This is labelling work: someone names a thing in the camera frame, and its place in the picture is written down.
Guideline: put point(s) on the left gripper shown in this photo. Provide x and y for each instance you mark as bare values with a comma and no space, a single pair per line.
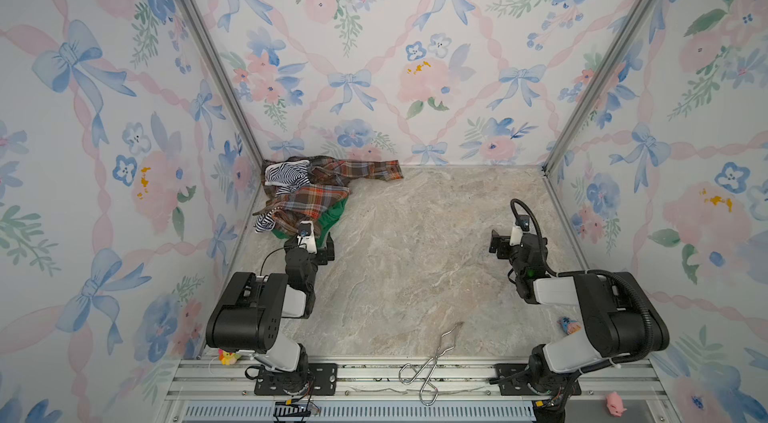
321,256

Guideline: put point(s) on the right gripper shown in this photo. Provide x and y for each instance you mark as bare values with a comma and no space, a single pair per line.
504,246

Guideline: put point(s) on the green cloth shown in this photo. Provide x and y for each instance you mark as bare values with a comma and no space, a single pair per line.
327,220

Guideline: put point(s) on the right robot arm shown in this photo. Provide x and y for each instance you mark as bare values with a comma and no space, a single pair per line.
619,324

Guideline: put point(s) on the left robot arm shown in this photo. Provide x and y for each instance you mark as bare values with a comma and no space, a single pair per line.
246,321

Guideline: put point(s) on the black white striped cloth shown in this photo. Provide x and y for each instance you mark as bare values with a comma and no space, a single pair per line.
282,182

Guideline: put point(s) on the plaid flannel shirt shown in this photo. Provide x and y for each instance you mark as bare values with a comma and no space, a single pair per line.
330,181

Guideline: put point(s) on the ice cream cone toy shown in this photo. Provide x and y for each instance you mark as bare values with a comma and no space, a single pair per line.
569,326

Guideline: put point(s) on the yellow pink small toy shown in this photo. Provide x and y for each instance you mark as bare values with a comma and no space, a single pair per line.
228,358

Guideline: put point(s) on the metal tongs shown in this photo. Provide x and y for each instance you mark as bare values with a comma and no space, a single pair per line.
429,360

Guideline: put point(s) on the pink pig toy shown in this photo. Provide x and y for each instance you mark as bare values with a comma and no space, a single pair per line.
615,404

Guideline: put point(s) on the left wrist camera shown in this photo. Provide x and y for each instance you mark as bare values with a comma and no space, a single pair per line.
306,230

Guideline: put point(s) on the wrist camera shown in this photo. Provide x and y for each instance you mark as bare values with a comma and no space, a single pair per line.
306,230
520,228

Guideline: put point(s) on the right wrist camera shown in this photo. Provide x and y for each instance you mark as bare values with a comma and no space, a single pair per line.
520,228

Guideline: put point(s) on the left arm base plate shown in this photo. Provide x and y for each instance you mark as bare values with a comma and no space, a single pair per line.
315,379

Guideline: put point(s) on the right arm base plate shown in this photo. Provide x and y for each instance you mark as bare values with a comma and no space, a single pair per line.
515,379

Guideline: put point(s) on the aluminium rail frame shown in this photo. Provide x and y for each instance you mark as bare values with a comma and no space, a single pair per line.
358,389

